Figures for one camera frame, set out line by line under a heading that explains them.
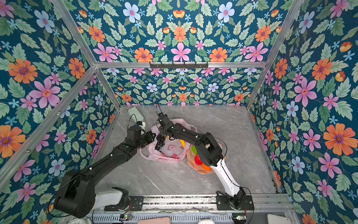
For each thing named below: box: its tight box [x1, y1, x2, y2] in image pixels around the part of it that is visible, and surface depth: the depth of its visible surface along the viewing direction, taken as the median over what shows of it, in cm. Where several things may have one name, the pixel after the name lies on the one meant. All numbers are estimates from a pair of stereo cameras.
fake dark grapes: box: [154, 132, 166, 150], surface depth 97 cm
